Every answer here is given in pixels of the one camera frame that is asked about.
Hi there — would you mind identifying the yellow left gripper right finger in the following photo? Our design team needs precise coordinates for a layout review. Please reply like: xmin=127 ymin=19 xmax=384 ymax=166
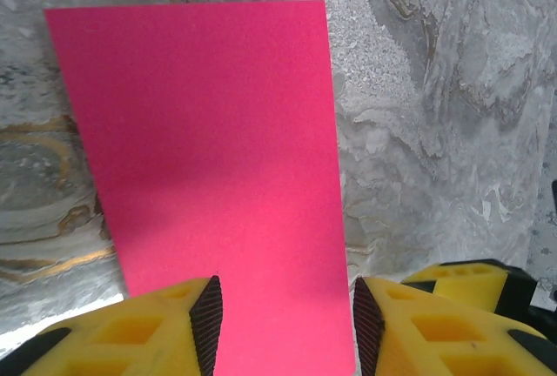
xmin=352 ymin=275 xmax=557 ymax=376

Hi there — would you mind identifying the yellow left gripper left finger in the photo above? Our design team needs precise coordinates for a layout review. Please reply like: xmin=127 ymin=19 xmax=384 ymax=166
xmin=0 ymin=274 xmax=224 ymax=376

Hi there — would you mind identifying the pink cloth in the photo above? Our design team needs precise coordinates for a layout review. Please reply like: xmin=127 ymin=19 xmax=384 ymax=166
xmin=43 ymin=0 xmax=357 ymax=376

